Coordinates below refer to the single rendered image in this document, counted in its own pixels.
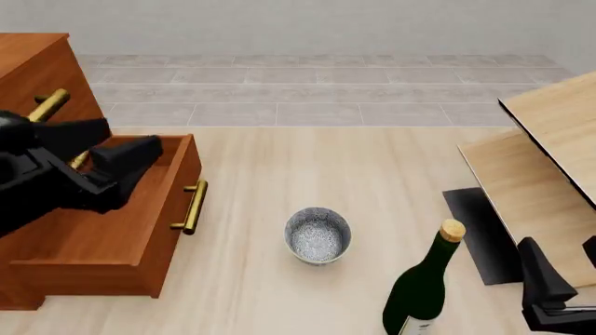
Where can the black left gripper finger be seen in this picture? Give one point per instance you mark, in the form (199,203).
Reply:
(74,136)
(128,160)

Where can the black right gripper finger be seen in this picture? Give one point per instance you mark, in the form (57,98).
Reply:
(542,275)
(590,251)

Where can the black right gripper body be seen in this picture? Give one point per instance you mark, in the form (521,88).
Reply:
(559,317)

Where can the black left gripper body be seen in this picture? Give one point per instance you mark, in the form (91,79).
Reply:
(51,185)

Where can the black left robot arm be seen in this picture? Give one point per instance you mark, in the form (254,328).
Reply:
(11,129)

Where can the wooden cabinet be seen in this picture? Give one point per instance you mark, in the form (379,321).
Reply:
(42,70)

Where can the patterned black and white bowl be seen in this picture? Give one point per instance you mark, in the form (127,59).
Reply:
(317,237)

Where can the wooden drawer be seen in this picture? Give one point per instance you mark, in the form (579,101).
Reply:
(116,244)

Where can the pale wooden rack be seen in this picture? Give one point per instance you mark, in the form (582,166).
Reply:
(535,174)

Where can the dark green wine bottle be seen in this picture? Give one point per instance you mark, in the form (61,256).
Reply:
(419,289)

